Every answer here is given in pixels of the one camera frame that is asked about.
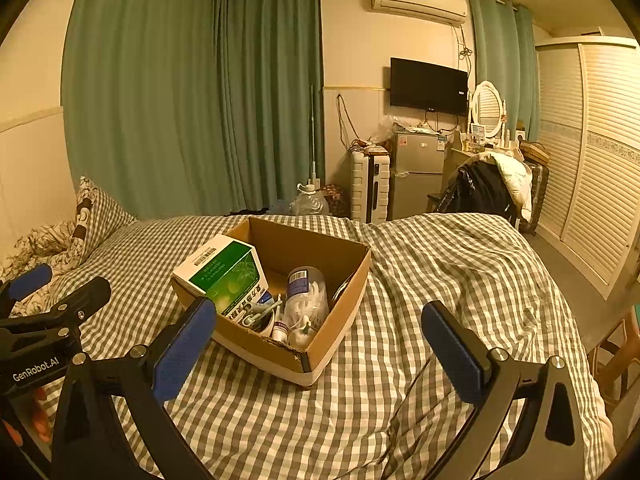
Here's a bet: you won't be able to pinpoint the clear plastic bag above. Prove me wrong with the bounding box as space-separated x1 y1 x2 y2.
370 115 401 147

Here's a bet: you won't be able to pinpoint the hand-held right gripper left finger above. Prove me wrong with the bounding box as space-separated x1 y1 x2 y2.
50 296 218 480

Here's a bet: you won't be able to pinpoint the grey checked pillow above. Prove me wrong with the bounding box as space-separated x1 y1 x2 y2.
75 176 137 261

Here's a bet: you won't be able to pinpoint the large clear water bottle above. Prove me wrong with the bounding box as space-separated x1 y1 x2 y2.
290 183 330 217

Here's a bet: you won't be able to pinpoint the cardboard box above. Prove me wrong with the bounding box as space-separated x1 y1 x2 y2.
171 216 372 387

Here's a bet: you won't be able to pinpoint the black wall television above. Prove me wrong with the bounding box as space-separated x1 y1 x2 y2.
390 57 469 116

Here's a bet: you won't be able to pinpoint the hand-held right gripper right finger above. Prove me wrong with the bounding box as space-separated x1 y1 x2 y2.
421 301 586 480

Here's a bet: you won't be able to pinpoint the grey checked bed sheet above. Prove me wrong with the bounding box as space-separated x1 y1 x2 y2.
30 212 616 480

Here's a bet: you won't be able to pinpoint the white air conditioner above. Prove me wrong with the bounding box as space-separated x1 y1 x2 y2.
369 0 468 27

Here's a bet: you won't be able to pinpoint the white figurine toy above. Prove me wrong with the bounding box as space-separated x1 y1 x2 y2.
290 324 321 350

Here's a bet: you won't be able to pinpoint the white louvred wardrobe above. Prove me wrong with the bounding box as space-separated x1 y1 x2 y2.
535 36 640 301

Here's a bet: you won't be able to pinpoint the brown patterned cushion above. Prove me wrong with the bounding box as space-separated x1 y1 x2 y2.
74 192 95 241

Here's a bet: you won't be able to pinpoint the wooden dressing table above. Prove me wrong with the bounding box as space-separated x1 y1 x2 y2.
442 145 481 196

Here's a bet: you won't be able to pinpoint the person's left hand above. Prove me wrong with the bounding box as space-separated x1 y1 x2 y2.
29 387 53 445

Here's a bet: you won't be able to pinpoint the white padded jacket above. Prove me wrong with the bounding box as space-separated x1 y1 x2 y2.
470 152 533 222

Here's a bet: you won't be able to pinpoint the floral white blanket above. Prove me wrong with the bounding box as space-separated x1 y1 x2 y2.
0 220 83 318

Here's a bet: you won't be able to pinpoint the silver small fridge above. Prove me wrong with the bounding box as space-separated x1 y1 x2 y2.
390 130 447 221

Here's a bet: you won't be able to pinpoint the black jacket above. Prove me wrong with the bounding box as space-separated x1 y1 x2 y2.
440 161 516 216

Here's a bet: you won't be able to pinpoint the dark floral bag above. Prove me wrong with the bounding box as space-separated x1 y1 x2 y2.
320 185 350 217

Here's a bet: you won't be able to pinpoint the white ribbed suitcase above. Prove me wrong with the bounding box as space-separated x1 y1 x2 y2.
349 150 392 224

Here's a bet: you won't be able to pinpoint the clear cotton swab jar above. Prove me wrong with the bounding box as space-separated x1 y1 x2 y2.
286 266 331 333

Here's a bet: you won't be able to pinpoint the brown suitcase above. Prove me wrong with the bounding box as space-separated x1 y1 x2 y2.
520 160 550 235

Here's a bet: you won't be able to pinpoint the green and white carton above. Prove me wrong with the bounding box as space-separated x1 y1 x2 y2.
172 234 269 318

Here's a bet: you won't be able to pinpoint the white oval vanity mirror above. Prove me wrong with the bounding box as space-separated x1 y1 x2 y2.
470 80 506 141

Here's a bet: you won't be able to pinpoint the thin white pole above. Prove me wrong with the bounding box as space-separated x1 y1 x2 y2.
307 84 321 186

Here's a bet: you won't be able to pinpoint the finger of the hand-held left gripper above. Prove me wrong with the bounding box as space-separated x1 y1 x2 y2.
0 276 112 334
0 263 53 318

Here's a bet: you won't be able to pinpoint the wooden chair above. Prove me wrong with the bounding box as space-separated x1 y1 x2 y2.
587 310 640 402

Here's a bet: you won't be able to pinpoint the hanging wall cables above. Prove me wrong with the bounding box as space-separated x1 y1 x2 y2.
336 92 361 148

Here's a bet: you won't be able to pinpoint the narrow green curtain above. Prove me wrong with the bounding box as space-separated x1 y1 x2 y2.
467 0 541 143

